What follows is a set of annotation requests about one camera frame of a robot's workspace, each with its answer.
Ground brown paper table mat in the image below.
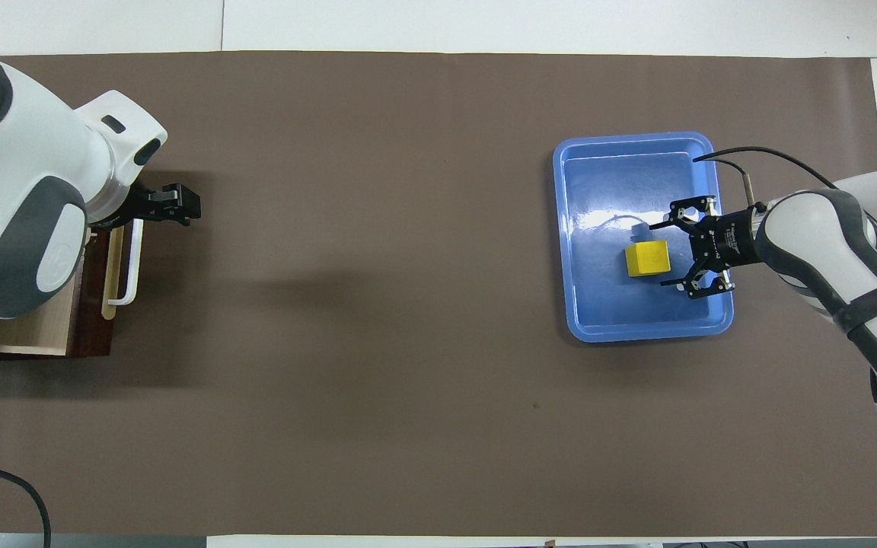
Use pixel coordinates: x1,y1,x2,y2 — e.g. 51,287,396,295
0,51,877,538

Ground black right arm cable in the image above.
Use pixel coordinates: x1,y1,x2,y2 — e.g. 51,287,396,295
691,145,877,512

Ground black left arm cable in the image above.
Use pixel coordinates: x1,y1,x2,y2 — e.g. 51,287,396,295
0,460,53,548

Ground blue plastic tray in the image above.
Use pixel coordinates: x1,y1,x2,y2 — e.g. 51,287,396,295
552,131,735,344

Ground yellow block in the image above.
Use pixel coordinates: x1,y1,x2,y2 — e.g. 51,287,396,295
625,240,671,279

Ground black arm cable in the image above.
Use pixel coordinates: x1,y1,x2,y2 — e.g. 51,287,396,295
691,145,877,512
0,460,53,548

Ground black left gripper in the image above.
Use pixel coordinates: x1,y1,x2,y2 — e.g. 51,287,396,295
91,183,203,232

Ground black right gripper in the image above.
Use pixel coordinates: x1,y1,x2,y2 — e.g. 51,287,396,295
648,195,761,300

